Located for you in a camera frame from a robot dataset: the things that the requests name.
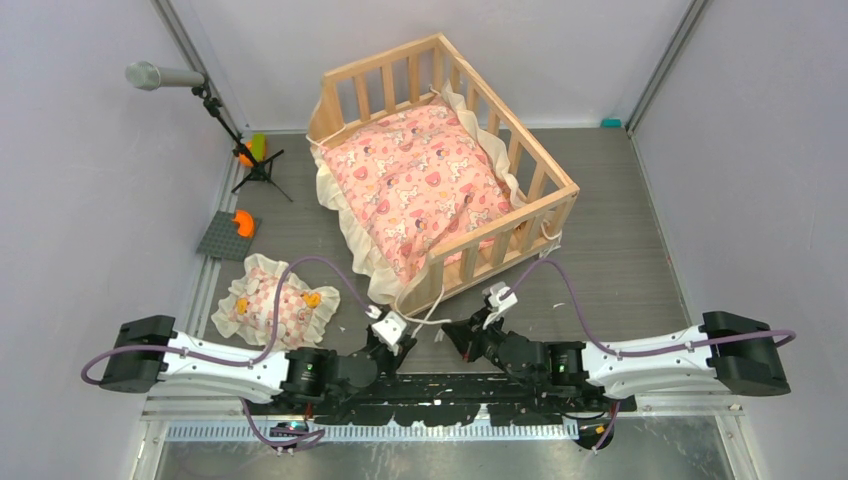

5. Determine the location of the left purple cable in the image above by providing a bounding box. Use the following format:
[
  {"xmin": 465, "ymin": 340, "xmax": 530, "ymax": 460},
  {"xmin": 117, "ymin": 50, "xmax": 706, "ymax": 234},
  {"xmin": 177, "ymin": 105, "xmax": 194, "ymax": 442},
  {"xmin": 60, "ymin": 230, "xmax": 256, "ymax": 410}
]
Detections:
[{"xmin": 80, "ymin": 256, "xmax": 382, "ymax": 455}]

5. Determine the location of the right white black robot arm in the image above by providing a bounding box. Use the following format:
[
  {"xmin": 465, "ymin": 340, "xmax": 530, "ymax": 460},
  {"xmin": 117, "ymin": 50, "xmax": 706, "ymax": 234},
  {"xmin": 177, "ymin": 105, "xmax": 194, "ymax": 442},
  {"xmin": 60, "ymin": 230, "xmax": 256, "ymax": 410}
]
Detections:
[{"xmin": 441, "ymin": 309, "xmax": 794, "ymax": 411}]

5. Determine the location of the grey building plate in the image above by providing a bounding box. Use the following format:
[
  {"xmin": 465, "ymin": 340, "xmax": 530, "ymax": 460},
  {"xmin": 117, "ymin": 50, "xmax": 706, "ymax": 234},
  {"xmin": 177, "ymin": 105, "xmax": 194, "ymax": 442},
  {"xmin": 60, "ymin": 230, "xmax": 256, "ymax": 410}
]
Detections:
[{"xmin": 196, "ymin": 211, "xmax": 262, "ymax": 261}]

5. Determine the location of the orange curved toy piece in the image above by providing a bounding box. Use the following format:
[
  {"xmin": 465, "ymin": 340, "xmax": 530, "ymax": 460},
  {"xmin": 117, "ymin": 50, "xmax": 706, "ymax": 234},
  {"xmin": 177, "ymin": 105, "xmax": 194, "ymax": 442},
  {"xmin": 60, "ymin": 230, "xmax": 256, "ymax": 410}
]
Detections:
[{"xmin": 232, "ymin": 210, "xmax": 256, "ymax": 238}]

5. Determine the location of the purple cable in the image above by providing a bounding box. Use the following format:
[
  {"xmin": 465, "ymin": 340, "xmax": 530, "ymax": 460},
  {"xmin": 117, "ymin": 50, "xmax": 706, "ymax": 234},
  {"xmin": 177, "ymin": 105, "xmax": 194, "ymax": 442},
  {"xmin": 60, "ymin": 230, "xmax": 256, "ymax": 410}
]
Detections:
[
  {"xmin": 510, "ymin": 257, "xmax": 798, "ymax": 455},
  {"xmin": 80, "ymin": 256, "xmax": 382, "ymax": 455}
]

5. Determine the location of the silver microphone on tripod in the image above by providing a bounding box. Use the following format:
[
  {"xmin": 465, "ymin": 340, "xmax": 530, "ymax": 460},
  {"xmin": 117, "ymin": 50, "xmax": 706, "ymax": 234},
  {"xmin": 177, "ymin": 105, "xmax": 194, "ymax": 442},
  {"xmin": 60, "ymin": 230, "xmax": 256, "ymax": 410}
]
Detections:
[{"xmin": 124, "ymin": 61, "xmax": 293, "ymax": 202}]

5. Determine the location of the orange green toy ball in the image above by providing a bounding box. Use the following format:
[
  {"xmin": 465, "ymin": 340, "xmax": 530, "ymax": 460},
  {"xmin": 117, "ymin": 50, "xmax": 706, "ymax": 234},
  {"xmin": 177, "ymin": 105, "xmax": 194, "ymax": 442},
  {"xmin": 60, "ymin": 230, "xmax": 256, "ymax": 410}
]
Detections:
[{"xmin": 238, "ymin": 133, "xmax": 267, "ymax": 168}]

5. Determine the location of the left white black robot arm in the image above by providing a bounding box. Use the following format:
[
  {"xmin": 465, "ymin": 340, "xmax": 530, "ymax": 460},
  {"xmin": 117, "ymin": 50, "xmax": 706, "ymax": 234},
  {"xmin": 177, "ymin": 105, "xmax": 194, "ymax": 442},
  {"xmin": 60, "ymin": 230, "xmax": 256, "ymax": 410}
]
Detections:
[{"xmin": 81, "ymin": 312, "xmax": 417, "ymax": 414}]

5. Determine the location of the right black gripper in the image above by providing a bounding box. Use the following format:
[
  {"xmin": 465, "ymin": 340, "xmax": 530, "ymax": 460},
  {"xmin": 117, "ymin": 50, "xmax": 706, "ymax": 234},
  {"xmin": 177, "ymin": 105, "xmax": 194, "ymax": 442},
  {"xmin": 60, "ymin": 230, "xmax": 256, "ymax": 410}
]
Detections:
[{"xmin": 443, "ymin": 305, "xmax": 507, "ymax": 369}]

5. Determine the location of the wooden slatted pet bed frame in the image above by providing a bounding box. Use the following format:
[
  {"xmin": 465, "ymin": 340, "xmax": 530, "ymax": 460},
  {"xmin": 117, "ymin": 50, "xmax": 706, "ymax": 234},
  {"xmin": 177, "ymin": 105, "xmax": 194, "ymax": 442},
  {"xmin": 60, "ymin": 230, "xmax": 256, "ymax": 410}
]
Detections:
[{"xmin": 307, "ymin": 34, "xmax": 579, "ymax": 315}]

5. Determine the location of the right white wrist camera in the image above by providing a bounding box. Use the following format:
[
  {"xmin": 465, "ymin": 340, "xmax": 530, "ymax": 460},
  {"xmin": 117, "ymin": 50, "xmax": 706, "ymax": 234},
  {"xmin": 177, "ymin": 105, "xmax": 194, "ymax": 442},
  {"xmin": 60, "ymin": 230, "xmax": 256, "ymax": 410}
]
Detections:
[{"xmin": 482, "ymin": 282, "xmax": 518, "ymax": 329}]

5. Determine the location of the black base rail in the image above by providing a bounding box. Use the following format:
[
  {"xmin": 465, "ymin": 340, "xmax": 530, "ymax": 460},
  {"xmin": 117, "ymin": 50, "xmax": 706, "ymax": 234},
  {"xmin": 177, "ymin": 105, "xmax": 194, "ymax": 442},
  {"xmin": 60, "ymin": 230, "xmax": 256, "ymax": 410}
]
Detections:
[{"xmin": 301, "ymin": 373, "xmax": 616, "ymax": 427}]

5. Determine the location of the teal small block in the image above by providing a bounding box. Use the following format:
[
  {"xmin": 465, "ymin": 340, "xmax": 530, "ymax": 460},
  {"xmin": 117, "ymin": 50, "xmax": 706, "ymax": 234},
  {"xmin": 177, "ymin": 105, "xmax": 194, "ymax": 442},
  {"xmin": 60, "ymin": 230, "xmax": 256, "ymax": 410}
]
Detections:
[{"xmin": 600, "ymin": 118, "xmax": 623, "ymax": 129}]

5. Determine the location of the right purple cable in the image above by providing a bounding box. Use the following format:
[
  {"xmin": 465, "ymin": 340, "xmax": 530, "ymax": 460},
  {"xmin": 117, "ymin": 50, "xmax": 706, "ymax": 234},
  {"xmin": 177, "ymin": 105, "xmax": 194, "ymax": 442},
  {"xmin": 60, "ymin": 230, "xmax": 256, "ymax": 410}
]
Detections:
[{"xmin": 510, "ymin": 257, "xmax": 798, "ymax": 455}]

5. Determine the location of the pink printed cushion with ties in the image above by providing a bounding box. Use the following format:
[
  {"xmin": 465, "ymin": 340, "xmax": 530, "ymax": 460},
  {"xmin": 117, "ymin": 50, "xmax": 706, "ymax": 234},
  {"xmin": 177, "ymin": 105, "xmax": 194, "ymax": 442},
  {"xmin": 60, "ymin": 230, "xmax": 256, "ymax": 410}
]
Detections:
[{"xmin": 311, "ymin": 87, "xmax": 527, "ymax": 322}]

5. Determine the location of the small checkered ruffled pillow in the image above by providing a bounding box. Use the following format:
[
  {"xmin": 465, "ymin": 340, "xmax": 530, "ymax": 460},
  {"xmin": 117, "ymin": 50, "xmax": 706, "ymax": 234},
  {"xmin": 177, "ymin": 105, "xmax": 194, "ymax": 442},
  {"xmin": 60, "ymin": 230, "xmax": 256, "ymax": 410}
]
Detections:
[{"xmin": 211, "ymin": 254, "xmax": 340, "ymax": 350}]

